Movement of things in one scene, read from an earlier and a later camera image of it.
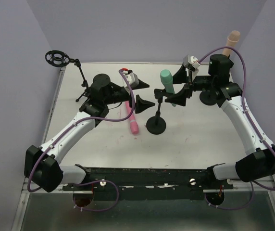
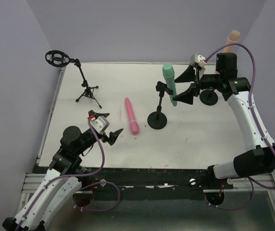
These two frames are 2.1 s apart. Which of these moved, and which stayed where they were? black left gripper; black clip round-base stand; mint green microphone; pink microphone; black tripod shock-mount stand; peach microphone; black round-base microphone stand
Moved: black clip round-base stand; black left gripper; mint green microphone
Stayed: black round-base microphone stand; black tripod shock-mount stand; pink microphone; peach microphone
